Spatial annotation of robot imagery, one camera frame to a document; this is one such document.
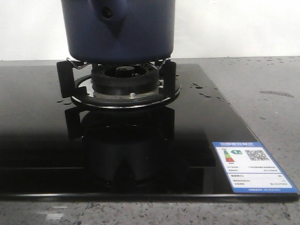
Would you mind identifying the black metal pot support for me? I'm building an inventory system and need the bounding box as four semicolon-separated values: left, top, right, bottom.
57;59;180;109

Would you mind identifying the black round gas burner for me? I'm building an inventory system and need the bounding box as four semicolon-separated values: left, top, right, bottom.
91;64;159;95

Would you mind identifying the dark blue saucepan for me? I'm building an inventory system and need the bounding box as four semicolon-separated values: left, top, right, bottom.
61;0;175;64

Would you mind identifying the black glass gas cooktop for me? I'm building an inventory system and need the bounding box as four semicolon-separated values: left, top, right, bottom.
0;64;300;202

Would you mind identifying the blue energy label sticker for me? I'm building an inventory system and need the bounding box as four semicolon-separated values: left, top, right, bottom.
213;142;299;194

